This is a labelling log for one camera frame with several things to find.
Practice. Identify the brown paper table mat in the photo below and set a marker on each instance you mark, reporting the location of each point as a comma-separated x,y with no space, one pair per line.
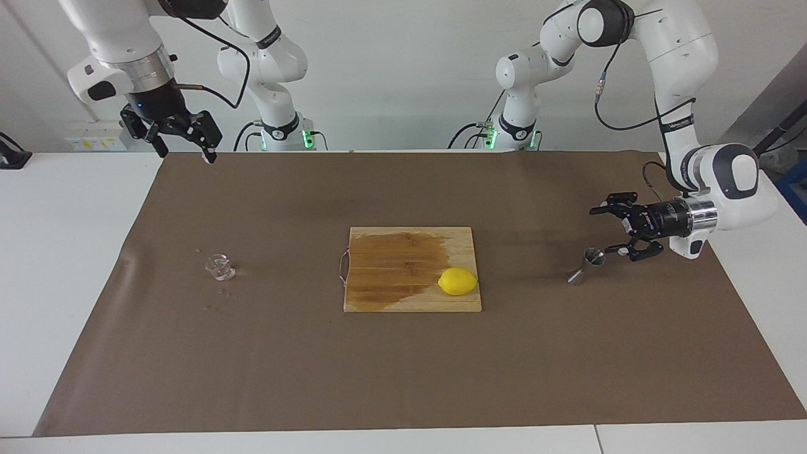
252,366

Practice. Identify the black stand pole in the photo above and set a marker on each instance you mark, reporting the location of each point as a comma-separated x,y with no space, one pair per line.
782,129

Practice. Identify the blue crate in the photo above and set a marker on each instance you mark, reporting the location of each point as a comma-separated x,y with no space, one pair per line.
795,189

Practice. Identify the steel double jigger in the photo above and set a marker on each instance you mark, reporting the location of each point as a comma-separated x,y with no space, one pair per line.
593,256

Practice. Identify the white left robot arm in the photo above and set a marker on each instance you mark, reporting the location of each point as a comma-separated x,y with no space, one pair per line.
681,38

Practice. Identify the wooden cutting board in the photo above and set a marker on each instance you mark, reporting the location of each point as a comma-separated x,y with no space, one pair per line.
391,265

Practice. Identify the black clamp mount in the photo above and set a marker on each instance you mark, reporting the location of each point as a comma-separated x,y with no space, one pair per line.
12,159

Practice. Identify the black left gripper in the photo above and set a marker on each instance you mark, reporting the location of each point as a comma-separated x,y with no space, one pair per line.
659,219

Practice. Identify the yellow lemon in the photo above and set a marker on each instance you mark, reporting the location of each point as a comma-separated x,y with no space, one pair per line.
458,282

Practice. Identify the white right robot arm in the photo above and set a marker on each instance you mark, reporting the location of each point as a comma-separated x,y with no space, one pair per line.
113,31

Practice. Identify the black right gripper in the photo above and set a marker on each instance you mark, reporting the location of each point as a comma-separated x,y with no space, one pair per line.
161,106

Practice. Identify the white wall socket box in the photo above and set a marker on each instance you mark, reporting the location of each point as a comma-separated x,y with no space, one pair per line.
88,144

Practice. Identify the small clear glass cup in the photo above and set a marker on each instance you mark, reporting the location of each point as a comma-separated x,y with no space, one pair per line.
219,266

